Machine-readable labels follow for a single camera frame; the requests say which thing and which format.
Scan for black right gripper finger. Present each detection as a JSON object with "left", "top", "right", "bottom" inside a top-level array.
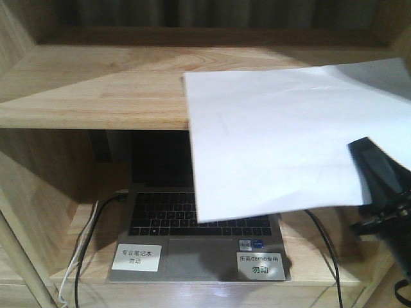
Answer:
[{"left": 348, "top": 137, "right": 410, "bottom": 205}]

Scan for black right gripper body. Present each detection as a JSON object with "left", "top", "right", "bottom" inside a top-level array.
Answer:
[{"left": 351, "top": 191, "right": 410, "bottom": 282}]

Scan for white paper sheets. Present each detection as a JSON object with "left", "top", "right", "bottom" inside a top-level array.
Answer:
[{"left": 184, "top": 58, "right": 410, "bottom": 222}]

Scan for white label sticker right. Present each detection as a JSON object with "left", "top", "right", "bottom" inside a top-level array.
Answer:
[{"left": 236, "top": 252, "right": 286, "bottom": 281}]

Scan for white label sticker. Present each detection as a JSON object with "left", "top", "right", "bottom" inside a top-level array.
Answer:
[
  {"left": 236, "top": 252, "right": 286, "bottom": 281},
  {"left": 111, "top": 244, "right": 162, "bottom": 272}
]

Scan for silver laptop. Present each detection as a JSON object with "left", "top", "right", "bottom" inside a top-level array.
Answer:
[{"left": 109, "top": 130, "right": 290, "bottom": 283}]

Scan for white label sticker left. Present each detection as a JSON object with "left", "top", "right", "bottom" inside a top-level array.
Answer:
[{"left": 111, "top": 244, "right": 162, "bottom": 272}]

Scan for wooden shelf unit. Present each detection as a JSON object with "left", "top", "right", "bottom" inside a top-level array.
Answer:
[{"left": 1, "top": 1, "right": 410, "bottom": 307}]

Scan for grey curtain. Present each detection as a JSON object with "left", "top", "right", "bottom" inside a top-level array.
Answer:
[{"left": 54, "top": 0, "right": 376, "bottom": 29}]

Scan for black cable right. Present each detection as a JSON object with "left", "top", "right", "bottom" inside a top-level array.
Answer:
[{"left": 303, "top": 208, "right": 344, "bottom": 308}]

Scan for black cable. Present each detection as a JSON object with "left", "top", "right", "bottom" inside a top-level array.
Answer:
[
  {"left": 303, "top": 208, "right": 344, "bottom": 308},
  {"left": 74, "top": 193, "right": 127, "bottom": 308}
]

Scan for black cable left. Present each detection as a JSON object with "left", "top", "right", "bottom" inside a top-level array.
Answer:
[{"left": 74, "top": 193, "right": 127, "bottom": 308}]

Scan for white cable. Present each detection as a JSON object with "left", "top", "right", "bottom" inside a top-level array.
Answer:
[{"left": 58, "top": 201, "right": 100, "bottom": 308}]

